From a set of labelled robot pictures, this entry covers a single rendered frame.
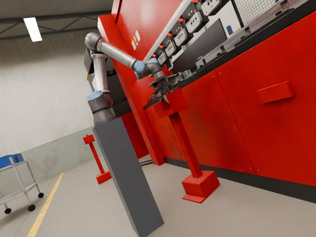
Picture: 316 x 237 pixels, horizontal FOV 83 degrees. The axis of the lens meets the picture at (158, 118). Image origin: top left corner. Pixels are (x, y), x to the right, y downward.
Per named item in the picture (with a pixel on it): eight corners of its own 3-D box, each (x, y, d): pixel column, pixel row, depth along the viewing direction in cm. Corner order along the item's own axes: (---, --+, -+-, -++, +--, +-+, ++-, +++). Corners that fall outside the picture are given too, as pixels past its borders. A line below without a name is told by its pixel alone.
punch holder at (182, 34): (177, 47, 155) (170, 29, 154) (185, 45, 158) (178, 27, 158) (185, 37, 141) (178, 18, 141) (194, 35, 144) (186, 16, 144)
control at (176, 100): (158, 119, 145) (150, 98, 144) (172, 113, 154) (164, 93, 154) (173, 113, 128) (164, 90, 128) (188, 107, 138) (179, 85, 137)
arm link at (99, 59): (92, 111, 128) (85, 34, 127) (99, 111, 143) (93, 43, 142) (108, 109, 128) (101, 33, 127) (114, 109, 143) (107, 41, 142)
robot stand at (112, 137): (141, 240, 112) (94, 126, 110) (132, 229, 128) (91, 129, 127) (164, 223, 120) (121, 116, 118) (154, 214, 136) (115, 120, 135)
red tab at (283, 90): (261, 103, 91) (256, 90, 91) (263, 102, 92) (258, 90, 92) (292, 97, 77) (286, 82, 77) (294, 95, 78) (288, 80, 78)
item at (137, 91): (153, 164, 279) (97, 26, 274) (195, 142, 311) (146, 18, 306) (159, 166, 256) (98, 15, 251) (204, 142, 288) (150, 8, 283)
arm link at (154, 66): (146, 63, 138) (155, 58, 137) (152, 76, 138) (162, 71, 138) (145, 60, 130) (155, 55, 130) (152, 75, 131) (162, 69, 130)
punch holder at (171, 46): (168, 57, 173) (161, 41, 173) (175, 55, 177) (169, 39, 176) (174, 50, 159) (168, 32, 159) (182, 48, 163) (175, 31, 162)
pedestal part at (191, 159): (193, 177, 143) (168, 115, 142) (197, 174, 147) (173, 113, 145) (198, 178, 138) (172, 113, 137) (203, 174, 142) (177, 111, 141)
